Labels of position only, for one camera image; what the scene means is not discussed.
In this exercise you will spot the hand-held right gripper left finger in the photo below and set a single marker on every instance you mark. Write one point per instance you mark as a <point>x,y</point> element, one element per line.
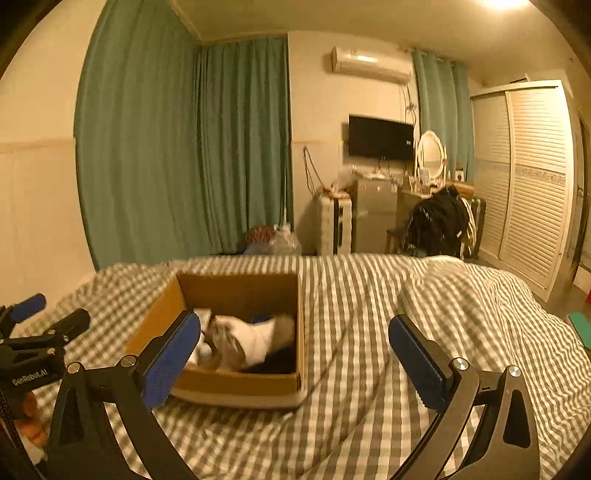
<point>171,360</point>

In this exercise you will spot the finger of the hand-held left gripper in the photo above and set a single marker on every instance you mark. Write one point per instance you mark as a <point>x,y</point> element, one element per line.
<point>69,323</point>
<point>28,307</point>

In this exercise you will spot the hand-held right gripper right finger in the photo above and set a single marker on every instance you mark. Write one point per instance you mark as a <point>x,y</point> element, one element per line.
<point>415,360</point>

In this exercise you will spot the white cream bottle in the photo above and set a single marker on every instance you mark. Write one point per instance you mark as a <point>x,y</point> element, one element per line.
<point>203,354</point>

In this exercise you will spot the brown cardboard box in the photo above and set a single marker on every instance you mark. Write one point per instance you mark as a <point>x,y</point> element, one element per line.
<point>240,385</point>

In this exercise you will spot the white sock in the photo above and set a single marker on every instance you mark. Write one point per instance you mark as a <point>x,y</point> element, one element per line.
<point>249,341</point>

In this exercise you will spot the black band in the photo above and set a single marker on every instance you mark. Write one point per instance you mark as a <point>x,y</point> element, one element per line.
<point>277,362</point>

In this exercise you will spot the person's left hand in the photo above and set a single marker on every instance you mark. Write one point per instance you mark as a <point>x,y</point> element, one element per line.
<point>32,429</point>

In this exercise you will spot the grey checkered blanket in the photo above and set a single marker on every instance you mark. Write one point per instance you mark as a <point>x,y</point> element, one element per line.
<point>369,314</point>

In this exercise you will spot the wooden chair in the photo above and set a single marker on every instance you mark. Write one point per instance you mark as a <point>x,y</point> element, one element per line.
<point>392,237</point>

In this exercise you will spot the black jacket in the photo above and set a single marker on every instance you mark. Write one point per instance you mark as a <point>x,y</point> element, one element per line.
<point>436,219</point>

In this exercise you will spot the beige garment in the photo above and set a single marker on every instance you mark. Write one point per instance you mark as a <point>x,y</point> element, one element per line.
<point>468,226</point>

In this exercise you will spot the dark suitcase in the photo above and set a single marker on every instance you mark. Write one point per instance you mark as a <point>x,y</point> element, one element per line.
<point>480,226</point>

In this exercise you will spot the grey small fridge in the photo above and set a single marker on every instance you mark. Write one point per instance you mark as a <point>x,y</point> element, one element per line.
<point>374,217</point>

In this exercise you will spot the patterned bag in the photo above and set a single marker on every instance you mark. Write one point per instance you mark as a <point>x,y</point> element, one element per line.
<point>258,235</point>

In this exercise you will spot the white suitcase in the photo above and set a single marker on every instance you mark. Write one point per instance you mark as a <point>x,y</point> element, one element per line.
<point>330,226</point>

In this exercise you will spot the wooden dressing table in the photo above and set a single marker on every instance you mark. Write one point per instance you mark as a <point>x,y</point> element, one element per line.
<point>408,198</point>

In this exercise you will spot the clear water jug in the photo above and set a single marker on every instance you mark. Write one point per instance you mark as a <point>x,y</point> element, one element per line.
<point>286,242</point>

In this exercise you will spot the green topped stool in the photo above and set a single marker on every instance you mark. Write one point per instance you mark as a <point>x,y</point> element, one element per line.
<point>581,330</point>

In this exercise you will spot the green curtain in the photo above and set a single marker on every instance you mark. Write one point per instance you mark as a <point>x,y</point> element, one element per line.
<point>134,147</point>
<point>441,106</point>
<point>244,147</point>

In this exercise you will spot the clear plastic bag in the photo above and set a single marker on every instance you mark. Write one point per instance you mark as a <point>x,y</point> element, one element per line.
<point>346,177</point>

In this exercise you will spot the white louvred wardrobe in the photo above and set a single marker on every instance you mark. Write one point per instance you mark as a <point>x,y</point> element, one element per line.
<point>526,194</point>

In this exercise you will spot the white oval mirror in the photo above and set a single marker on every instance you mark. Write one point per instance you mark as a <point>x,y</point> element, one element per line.
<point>431,152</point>

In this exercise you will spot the white air conditioner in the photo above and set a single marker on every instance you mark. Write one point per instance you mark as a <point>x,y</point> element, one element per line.
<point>369,64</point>

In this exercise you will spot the black wall television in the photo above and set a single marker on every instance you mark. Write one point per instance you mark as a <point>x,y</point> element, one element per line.
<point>381,137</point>

